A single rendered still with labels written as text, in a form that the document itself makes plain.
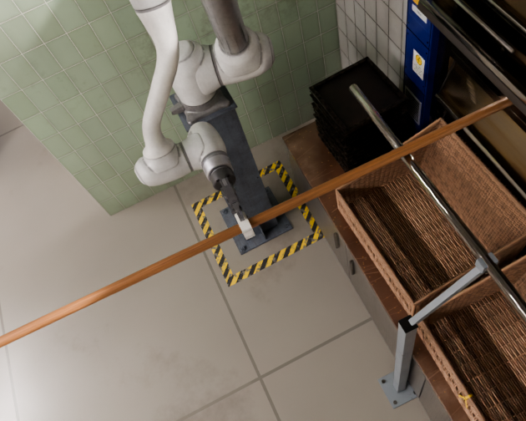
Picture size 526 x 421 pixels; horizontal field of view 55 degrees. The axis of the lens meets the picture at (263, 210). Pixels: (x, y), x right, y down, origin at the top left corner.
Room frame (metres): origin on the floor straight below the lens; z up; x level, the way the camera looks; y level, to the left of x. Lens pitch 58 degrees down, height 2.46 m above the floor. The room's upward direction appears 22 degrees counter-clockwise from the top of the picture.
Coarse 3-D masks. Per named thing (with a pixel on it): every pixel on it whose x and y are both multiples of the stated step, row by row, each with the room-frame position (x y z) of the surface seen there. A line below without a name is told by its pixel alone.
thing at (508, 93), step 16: (432, 0) 1.10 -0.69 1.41; (448, 0) 1.08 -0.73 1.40; (464, 0) 1.06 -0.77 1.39; (480, 0) 1.04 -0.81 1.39; (432, 16) 1.04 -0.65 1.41; (464, 16) 1.00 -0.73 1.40; (480, 16) 0.98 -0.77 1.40; (496, 16) 0.96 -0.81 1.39; (448, 32) 0.96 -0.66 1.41; (480, 32) 0.92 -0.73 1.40; (512, 32) 0.89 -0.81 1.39; (464, 48) 0.89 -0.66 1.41; (496, 48) 0.85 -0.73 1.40; (480, 64) 0.82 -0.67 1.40; (512, 64) 0.78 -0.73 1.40; (496, 80) 0.75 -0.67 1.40; (512, 96) 0.69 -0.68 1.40
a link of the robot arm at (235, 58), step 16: (208, 0) 1.25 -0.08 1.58; (224, 0) 1.25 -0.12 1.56; (208, 16) 1.31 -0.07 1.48; (224, 16) 1.27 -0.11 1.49; (240, 16) 1.33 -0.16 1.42; (224, 32) 1.31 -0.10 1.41; (240, 32) 1.33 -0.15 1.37; (256, 32) 1.47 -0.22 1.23; (224, 48) 1.37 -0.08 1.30; (240, 48) 1.36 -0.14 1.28; (256, 48) 1.38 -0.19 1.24; (272, 48) 1.41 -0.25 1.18; (224, 64) 1.38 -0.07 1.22; (240, 64) 1.35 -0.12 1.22; (256, 64) 1.37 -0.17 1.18; (224, 80) 1.40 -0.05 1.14; (240, 80) 1.39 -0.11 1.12
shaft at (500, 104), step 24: (456, 120) 0.81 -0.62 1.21; (408, 144) 0.80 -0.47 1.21; (360, 168) 0.78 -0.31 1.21; (312, 192) 0.77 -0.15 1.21; (264, 216) 0.76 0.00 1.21; (216, 240) 0.74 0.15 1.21; (168, 264) 0.73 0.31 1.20; (120, 288) 0.72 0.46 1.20; (72, 312) 0.71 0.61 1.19; (0, 336) 0.72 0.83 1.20; (24, 336) 0.70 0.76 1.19
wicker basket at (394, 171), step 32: (416, 160) 1.07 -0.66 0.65; (448, 160) 0.96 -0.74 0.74; (480, 160) 0.85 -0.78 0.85; (352, 192) 1.04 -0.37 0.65; (384, 192) 1.02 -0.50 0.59; (416, 192) 0.96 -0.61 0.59; (448, 192) 0.89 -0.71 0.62; (480, 192) 0.78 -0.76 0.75; (352, 224) 0.92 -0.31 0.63; (384, 224) 0.88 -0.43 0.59; (416, 224) 0.83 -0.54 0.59; (448, 224) 0.78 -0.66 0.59; (480, 224) 0.71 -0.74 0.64; (512, 224) 0.62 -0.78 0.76; (384, 256) 0.75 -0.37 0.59; (416, 256) 0.70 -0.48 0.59; (448, 256) 0.66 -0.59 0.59; (512, 256) 0.53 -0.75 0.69; (416, 288) 0.59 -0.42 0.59
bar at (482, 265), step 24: (360, 96) 1.06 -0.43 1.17; (384, 120) 0.94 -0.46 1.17; (408, 168) 0.75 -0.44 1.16; (432, 192) 0.64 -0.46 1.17; (456, 216) 0.55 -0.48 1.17; (480, 264) 0.40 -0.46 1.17; (456, 288) 0.39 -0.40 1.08; (504, 288) 0.32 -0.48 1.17; (408, 336) 0.37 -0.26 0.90; (408, 360) 0.37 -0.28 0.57; (384, 384) 0.42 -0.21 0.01; (408, 384) 0.38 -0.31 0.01
